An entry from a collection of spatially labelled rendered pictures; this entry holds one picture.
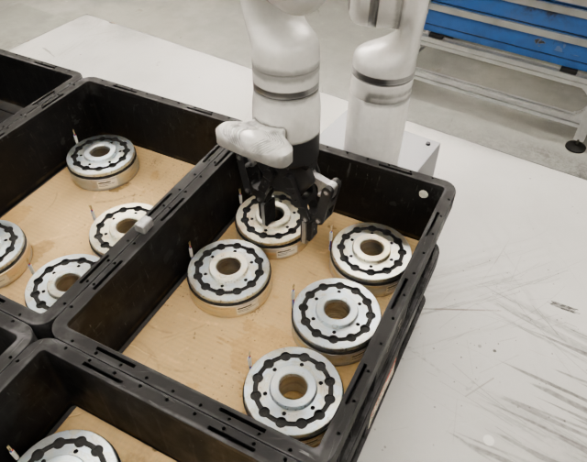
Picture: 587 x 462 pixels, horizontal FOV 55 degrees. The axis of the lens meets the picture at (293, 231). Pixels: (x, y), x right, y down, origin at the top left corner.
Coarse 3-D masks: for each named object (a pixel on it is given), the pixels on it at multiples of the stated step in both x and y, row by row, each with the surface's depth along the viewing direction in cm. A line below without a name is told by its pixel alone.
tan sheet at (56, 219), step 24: (144, 168) 88; (168, 168) 88; (192, 168) 88; (48, 192) 84; (72, 192) 84; (96, 192) 84; (120, 192) 84; (144, 192) 84; (24, 216) 80; (48, 216) 80; (72, 216) 80; (96, 216) 80; (48, 240) 76; (72, 240) 76; (0, 288) 70; (24, 288) 70
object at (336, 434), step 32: (224, 160) 73; (352, 160) 73; (192, 192) 68; (448, 192) 68; (160, 224) 64; (128, 256) 61; (416, 256) 61; (96, 288) 59; (64, 320) 55; (384, 320) 55; (96, 352) 52; (384, 352) 54; (160, 384) 50; (352, 384) 50; (224, 416) 47; (352, 416) 48; (288, 448) 46; (320, 448) 46
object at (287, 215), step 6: (276, 204) 76; (282, 204) 76; (258, 210) 75; (282, 210) 76; (288, 210) 75; (258, 216) 74; (282, 216) 75; (288, 216) 74; (258, 222) 74; (276, 222) 74; (282, 222) 74; (288, 222) 74
